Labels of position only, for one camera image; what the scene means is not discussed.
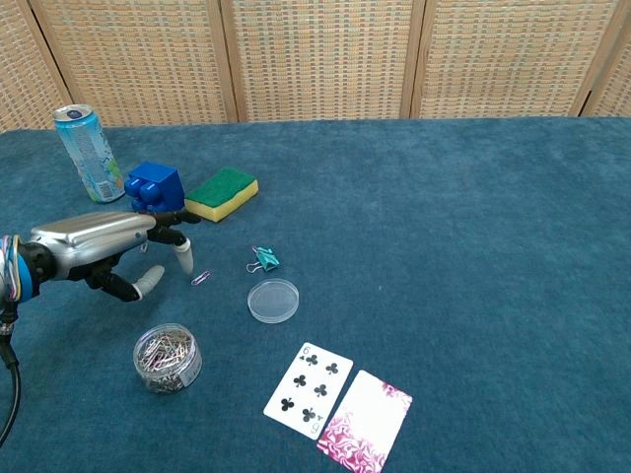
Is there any six of clubs card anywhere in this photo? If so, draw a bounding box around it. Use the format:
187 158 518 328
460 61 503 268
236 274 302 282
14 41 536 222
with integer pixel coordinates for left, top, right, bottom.
262 341 355 440

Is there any clear round plastic lid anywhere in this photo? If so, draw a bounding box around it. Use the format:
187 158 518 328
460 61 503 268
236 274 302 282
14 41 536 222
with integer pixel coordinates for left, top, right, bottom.
246 277 301 325

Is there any teal binder clip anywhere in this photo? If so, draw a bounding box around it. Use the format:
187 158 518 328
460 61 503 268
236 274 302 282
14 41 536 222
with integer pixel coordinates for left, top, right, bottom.
245 244 283 275

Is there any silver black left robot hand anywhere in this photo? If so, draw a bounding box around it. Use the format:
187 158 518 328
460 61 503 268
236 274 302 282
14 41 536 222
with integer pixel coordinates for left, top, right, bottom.
19 209 202 303

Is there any blue carpet table cover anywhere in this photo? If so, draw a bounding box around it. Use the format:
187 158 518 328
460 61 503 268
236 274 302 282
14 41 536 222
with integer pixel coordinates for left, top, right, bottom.
0 116 631 473

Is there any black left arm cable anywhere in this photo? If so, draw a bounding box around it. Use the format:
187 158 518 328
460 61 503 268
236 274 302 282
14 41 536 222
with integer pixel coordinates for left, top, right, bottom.
0 314 24 447

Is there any pink patterned playing card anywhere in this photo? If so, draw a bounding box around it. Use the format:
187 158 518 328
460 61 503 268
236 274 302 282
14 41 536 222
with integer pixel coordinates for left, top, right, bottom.
316 369 414 468

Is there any clear jar of paper clips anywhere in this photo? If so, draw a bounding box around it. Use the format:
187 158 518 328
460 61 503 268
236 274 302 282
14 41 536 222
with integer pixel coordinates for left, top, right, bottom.
132 322 204 395

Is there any woven wicker folding screen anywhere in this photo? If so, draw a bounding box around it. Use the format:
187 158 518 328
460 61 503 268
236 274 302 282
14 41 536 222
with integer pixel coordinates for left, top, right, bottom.
0 0 631 135

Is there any light blue drink can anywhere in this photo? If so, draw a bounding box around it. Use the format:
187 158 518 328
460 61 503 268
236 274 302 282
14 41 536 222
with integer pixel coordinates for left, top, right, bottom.
52 103 125 205

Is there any green and yellow sponge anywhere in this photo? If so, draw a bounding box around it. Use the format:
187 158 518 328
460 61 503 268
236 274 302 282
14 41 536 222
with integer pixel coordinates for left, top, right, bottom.
183 167 260 224

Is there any blue plastic building block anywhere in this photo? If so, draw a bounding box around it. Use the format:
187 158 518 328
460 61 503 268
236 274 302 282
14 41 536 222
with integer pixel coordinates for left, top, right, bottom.
122 162 186 216

